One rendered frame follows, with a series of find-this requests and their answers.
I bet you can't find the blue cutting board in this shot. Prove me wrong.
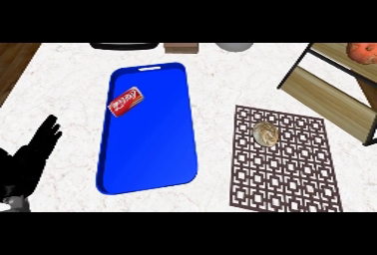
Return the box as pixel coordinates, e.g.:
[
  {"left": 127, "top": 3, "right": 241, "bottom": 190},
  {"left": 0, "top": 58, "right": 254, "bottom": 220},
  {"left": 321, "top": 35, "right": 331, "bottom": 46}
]
[{"left": 94, "top": 62, "right": 199, "bottom": 196}]

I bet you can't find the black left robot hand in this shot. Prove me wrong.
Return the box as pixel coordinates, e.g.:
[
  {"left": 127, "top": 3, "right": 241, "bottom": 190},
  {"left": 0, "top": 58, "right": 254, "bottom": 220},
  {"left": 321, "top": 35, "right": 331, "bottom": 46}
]
[{"left": 0, "top": 114, "right": 65, "bottom": 204}]

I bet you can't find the wooden tiered shelf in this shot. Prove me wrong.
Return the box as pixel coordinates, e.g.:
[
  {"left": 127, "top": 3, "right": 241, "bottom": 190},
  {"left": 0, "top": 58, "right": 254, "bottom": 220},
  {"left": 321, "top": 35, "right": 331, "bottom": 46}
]
[{"left": 275, "top": 42, "right": 377, "bottom": 147}]

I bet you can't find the brown lattice placemat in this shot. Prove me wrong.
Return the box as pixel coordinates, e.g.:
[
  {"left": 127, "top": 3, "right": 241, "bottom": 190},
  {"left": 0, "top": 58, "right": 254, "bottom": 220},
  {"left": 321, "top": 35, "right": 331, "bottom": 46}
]
[{"left": 227, "top": 105, "right": 344, "bottom": 213}]

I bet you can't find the black flat object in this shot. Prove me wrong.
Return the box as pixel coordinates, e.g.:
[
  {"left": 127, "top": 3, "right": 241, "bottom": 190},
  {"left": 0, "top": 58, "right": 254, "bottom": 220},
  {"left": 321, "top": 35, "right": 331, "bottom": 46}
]
[{"left": 88, "top": 42, "right": 161, "bottom": 52}]

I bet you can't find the red can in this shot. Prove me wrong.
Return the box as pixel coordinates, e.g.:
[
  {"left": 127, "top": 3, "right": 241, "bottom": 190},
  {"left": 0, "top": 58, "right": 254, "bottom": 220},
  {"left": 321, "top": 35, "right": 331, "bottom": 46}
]
[{"left": 106, "top": 86, "right": 146, "bottom": 119}]

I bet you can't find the brown wooden block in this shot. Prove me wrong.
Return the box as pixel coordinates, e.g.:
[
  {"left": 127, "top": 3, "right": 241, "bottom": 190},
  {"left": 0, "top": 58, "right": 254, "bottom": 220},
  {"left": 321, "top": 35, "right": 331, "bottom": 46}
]
[{"left": 162, "top": 42, "right": 201, "bottom": 55}]

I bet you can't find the orange fruit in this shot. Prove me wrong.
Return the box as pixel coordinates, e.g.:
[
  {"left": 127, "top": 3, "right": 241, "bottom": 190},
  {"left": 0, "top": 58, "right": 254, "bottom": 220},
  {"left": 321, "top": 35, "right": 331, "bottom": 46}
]
[{"left": 346, "top": 42, "right": 377, "bottom": 66}]

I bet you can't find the grey round object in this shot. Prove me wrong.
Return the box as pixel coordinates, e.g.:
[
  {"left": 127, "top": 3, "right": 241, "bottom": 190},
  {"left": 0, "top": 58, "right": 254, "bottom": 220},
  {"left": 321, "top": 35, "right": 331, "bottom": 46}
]
[{"left": 213, "top": 42, "right": 254, "bottom": 53}]

